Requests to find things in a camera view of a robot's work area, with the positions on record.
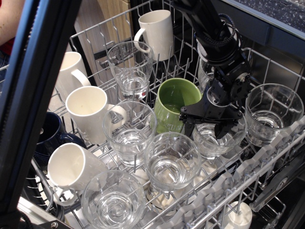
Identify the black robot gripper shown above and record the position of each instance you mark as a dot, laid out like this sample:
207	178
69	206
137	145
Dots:
215	106

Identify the clear glass front bottom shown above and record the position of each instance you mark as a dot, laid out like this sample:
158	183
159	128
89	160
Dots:
113	200

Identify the white mug front left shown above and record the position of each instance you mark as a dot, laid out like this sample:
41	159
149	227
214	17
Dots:
72	167

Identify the person in red shirt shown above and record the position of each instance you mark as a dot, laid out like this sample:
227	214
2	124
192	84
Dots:
10	15

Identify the white mug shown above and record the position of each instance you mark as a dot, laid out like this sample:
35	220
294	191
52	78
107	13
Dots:
72	75
157	30
87	107
72	167

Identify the clear glass behind gripper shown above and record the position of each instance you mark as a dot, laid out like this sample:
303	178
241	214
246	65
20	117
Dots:
205	75

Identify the white rack wheel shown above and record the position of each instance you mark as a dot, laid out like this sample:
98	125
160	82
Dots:
238	217

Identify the white mug back centre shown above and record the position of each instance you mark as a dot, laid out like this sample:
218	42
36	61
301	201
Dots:
157	30

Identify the white mug back left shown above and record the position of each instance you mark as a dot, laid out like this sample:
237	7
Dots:
72	75

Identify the green ceramic mug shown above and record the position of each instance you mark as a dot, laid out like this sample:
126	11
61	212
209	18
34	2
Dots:
172	95

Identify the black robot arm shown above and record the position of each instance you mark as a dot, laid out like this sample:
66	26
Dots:
219	45

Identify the metal wire dishwasher rack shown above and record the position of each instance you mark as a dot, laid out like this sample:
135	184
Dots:
276	198

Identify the grey plastic tine holder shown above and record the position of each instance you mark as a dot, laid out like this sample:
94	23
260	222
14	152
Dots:
229	185

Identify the white mug middle left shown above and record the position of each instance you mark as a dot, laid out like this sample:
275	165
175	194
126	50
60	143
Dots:
87	107

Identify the dark blue mug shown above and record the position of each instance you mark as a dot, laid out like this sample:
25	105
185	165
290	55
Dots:
52	135

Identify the tall clear glass back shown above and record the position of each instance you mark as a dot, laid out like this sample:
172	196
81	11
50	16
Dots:
131	66

